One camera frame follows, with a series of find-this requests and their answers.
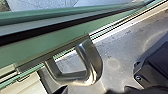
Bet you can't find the dark robot base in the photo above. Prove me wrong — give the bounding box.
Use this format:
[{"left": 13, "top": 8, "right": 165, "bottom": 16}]
[{"left": 132, "top": 40, "right": 168, "bottom": 91}]

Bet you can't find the metal door handle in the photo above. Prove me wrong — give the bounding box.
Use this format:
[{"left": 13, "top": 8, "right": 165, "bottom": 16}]
[{"left": 38, "top": 39, "right": 104, "bottom": 94}]

